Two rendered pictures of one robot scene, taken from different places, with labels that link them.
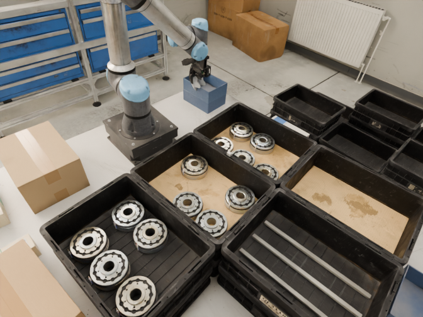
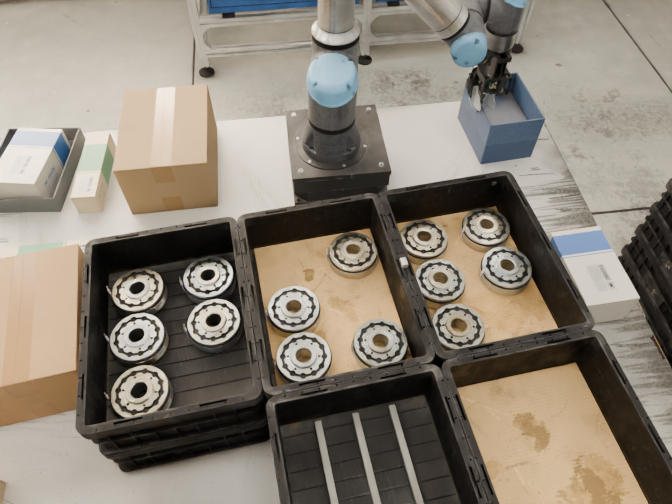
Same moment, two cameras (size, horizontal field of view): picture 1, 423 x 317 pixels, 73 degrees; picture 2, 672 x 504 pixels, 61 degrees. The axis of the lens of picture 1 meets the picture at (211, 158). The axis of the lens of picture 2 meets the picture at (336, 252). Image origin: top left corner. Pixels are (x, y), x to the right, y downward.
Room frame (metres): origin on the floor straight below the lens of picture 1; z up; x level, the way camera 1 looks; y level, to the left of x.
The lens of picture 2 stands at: (0.18, -0.35, 1.82)
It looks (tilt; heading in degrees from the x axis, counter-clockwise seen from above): 54 degrees down; 39
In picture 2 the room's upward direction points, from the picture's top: straight up
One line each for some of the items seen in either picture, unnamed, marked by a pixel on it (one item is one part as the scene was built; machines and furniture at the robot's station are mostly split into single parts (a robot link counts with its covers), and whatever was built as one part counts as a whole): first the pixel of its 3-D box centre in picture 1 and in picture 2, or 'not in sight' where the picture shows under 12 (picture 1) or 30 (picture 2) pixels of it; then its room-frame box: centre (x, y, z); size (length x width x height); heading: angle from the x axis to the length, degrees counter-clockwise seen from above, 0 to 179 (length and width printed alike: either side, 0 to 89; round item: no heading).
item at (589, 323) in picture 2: (254, 139); (477, 257); (0.86, -0.16, 0.92); 0.40 x 0.30 x 0.02; 51
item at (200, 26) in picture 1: (199, 32); (506, 5); (1.35, 0.10, 1.12); 0.09 x 0.08 x 0.11; 126
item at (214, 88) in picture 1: (204, 85); (501, 108); (1.42, 0.07, 0.81); 0.20 x 0.15 x 0.07; 49
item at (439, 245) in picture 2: (220, 144); (423, 238); (0.87, -0.03, 0.86); 0.10 x 0.10 x 0.01
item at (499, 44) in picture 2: not in sight; (500, 36); (1.35, 0.10, 1.04); 0.08 x 0.08 x 0.05
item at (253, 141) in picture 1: (262, 141); (506, 267); (0.92, -0.21, 0.86); 0.10 x 0.10 x 0.01
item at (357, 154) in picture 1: (348, 163); not in sight; (1.40, -0.92, 0.31); 0.40 x 0.30 x 0.34; 46
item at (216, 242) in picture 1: (202, 180); (327, 284); (0.62, 0.03, 0.92); 0.40 x 0.30 x 0.02; 51
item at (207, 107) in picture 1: (204, 96); (495, 127); (1.42, 0.07, 0.74); 0.20 x 0.15 x 0.07; 50
